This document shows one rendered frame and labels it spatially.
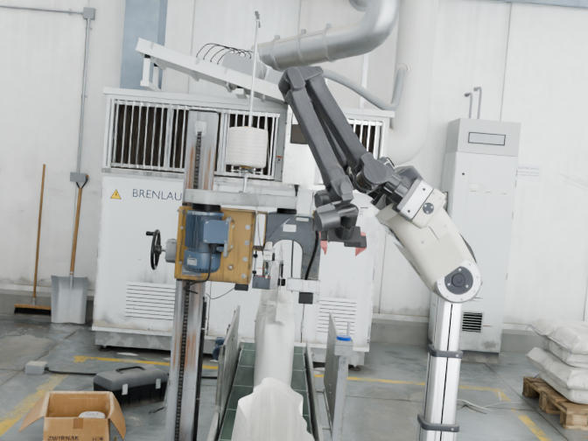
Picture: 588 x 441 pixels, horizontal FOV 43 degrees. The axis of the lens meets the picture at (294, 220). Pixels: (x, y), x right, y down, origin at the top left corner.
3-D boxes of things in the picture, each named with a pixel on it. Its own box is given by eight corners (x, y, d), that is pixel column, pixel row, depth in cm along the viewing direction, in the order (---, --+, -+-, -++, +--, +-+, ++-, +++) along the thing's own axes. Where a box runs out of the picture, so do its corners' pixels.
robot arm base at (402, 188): (416, 179, 234) (395, 211, 234) (395, 164, 233) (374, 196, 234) (422, 179, 225) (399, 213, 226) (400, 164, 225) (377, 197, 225)
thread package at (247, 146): (264, 170, 301) (268, 127, 300) (223, 166, 301) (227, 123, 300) (266, 170, 318) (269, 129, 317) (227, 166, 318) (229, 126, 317)
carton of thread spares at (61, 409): (124, 464, 377) (127, 416, 375) (15, 465, 365) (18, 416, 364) (124, 429, 428) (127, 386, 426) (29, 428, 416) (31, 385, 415)
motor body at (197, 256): (218, 275, 303) (222, 213, 302) (180, 272, 303) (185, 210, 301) (220, 270, 318) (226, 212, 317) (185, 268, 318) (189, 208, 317)
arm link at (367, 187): (398, 173, 227) (391, 179, 232) (370, 154, 227) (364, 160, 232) (383, 196, 224) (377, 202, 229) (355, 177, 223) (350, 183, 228)
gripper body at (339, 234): (326, 227, 232) (329, 212, 227) (359, 230, 233) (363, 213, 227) (327, 244, 228) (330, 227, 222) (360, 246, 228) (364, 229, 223)
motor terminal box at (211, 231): (226, 249, 299) (228, 221, 299) (202, 249, 295) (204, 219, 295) (219, 247, 307) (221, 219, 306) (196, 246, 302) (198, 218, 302)
